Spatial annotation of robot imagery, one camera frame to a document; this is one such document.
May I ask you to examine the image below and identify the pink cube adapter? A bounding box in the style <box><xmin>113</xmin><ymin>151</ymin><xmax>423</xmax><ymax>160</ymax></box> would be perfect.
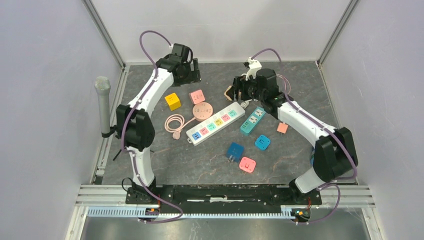
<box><xmin>189</xmin><ymin>89</ymin><xmax>206</xmax><ymax>105</ymax></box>

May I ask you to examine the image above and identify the beige cube adapter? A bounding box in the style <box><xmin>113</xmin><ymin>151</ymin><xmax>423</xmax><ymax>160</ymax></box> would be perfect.
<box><xmin>224</xmin><ymin>85</ymin><xmax>234</xmax><ymax>101</ymax></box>

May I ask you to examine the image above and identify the pink coiled cable with plug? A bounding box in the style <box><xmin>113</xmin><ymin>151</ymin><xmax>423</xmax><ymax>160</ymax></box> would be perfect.
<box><xmin>164</xmin><ymin>114</ymin><xmax>196</xmax><ymax>141</ymax></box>

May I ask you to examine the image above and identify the grey microphone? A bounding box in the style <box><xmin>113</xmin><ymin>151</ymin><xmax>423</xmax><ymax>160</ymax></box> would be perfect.
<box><xmin>94</xmin><ymin>76</ymin><xmax>112</xmax><ymax>138</ymax></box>

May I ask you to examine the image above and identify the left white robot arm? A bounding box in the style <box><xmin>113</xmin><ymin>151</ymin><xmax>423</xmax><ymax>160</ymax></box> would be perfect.
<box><xmin>116</xmin><ymin>43</ymin><xmax>201</xmax><ymax>204</ymax></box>

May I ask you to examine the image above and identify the red-pink cube adapter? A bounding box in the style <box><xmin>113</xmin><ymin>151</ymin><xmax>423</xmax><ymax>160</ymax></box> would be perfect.
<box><xmin>238</xmin><ymin>157</ymin><xmax>257</xmax><ymax>174</ymax></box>

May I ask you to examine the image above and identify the dark blue cube adapter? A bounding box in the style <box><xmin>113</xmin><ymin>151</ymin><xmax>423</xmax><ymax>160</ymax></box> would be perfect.
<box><xmin>225</xmin><ymin>142</ymin><xmax>245</xmax><ymax>163</ymax></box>

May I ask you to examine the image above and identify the light blue cable duct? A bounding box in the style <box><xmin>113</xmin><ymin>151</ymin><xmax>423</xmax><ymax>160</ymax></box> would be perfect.
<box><xmin>87</xmin><ymin>206</ymin><xmax>295</xmax><ymax>220</ymax></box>

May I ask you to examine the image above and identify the salmon pink charger plug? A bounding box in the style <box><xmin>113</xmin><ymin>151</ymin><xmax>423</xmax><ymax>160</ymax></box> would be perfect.
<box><xmin>276</xmin><ymin>122</ymin><xmax>289</xmax><ymax>134</ymax></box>

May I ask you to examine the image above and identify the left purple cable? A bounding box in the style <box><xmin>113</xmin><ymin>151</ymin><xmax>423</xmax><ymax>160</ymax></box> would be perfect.
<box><xmin>120</xmin><ymin>30</ymin><xmax>185</xmax><ymax>225</ymax></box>

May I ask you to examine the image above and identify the pink round socket base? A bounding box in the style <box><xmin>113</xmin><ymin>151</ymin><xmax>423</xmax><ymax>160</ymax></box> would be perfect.
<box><xmin>192</xmin><ymin>101</ymin><xmax>214</xmax><ymax>122</ymax></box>

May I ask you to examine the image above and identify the white multicolour power strip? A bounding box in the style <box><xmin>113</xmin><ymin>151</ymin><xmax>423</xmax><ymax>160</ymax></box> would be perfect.
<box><xmin>186</xmin><ymin>102</ymin><xmax>246</xmax><ymax>146</ymax></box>

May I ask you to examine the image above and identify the blue green block stack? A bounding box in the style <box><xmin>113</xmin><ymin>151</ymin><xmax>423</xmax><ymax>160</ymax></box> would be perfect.
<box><xmin>310</xmin><ymin>152</ymin><xmax>315</xmax><ymax>166</ymax></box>

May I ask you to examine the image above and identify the teal power strip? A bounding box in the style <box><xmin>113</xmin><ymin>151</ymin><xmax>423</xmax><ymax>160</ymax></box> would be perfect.
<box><xmin>240</xmin><ymin>106</ymin><xmax>266</xmax><ymax>136</ymax></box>

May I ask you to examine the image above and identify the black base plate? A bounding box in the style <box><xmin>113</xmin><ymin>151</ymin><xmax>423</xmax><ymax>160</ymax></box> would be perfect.
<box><xmin>123</xmin><ymin>184</ymin><xmax>322</xmax><ymax>215</ymax></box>

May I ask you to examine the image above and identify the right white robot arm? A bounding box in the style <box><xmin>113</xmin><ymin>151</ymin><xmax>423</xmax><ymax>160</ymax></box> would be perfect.
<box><xmin>225</xmin><ymin>68</ymin><xmax>358</xmax><ymax>204</ymax></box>

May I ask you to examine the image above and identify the yellow cube adapter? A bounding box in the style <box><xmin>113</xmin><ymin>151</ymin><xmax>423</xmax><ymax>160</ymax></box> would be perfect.
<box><xmin>164</xmin><ymin>92</ymin><xmax>182</xmax><ymax>111</ymax></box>

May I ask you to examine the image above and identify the light blue plug adapter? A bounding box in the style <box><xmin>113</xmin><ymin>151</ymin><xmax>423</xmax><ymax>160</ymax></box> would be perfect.
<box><xmin>254</xmin><ymin>134</ymin><xmax>271</xmax><ymax>151</ymax></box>

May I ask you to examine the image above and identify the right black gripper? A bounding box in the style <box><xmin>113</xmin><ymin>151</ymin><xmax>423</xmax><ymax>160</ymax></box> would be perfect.
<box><xmin>226</xmin><ymin>73</ymin><xmax>266</xmax><ymax>102</ymax></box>

